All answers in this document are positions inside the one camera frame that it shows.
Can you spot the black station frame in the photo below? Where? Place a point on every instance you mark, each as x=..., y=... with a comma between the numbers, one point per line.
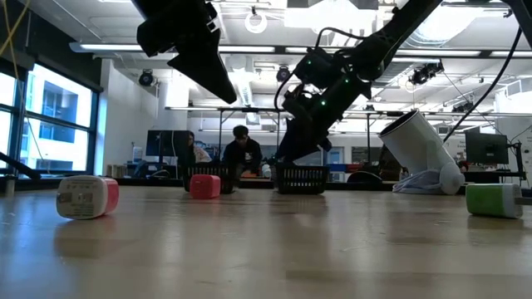
x=249, y=109

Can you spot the large window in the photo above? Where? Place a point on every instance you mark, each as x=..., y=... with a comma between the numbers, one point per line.
x=58, y=120

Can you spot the silver ventilation duct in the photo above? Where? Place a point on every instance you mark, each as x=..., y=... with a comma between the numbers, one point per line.
x=432, y=29

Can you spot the crumpled white cloth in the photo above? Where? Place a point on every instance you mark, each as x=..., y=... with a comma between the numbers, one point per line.
x=415, y=184

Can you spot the pink and white charger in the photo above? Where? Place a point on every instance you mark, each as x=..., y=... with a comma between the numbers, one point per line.
x=83, y=197

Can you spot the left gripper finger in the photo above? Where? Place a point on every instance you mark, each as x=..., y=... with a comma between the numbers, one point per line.
x=208, y=70

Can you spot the black ceiling camera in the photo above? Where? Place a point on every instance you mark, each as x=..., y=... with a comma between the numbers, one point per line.
x=146, y=78
x=283, y=74
x=424, y=74

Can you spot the black slotted plastic basket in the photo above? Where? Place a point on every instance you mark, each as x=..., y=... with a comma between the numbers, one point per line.
x=301, y=179
x=208, y=170

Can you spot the black beam with light strips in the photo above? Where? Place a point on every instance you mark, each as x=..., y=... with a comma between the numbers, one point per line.
x=249, y=49

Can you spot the green and white charger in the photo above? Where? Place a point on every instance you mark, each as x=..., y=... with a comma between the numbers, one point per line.
x=492, y=200

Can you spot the person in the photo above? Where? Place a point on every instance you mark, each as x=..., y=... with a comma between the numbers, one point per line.
x=243, y=151
x=201, y=154

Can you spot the black computer monitor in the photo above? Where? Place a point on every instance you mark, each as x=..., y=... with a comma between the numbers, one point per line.
x=166, y=143
x=486, y=147

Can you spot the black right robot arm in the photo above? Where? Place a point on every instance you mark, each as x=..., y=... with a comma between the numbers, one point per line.
x=399, y=25

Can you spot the black chair back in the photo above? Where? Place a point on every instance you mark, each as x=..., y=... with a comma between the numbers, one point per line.
x=363, y=177

